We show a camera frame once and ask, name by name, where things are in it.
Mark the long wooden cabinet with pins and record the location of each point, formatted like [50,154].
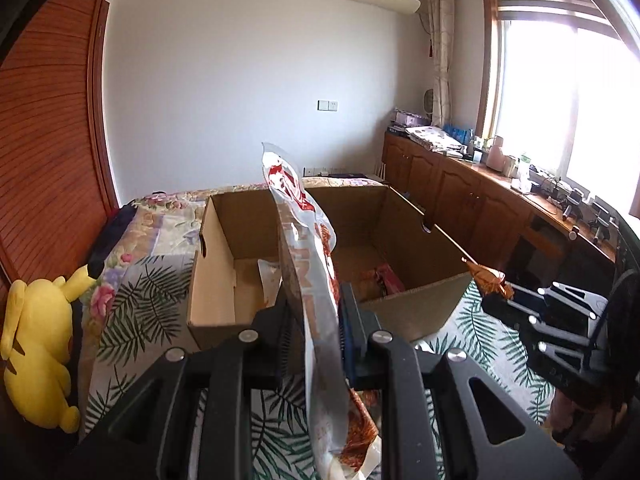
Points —
[460,200]

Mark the wooden framed window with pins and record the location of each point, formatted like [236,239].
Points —
[560,85]

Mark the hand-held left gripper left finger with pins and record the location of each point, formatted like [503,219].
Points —
[270,342]

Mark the pink bottle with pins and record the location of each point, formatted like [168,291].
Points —
[496,155]

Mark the folded patterned cloth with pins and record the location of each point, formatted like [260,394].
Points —
[435,139]

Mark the leaf print bedsheet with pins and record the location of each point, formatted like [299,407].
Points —
[135,310]

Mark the yellow plush toy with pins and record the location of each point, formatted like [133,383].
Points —
[35,350]

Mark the patterned beige curtain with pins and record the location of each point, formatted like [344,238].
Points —
[442,50]

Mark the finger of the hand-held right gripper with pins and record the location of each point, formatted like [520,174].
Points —
[565,300]
[555,335]

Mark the person's right hand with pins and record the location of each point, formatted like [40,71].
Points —
[585,420]

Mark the large white orange snack packet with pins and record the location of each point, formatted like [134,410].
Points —
[310,285]

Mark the purple box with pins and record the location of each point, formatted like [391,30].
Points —
[411,119]

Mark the blue packets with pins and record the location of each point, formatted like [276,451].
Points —
[457,133]

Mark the floral quilt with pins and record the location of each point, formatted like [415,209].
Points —
[160,220]

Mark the white wall outlets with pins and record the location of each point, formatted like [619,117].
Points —
[325,171]

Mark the dark folded clothes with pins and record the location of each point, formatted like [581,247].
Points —
[112,235]

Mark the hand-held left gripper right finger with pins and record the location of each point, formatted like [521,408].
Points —
[346,347]

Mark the wooden headboard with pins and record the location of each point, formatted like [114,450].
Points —
[50,135]

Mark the white wall switch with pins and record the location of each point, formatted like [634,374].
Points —
[327,105]

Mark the shiny brown snack packet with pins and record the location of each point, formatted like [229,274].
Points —
[490,280]

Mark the small round white fan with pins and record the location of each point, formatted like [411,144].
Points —
[429,100]

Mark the brown cardboard box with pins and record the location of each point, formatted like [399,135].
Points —
[220,300]

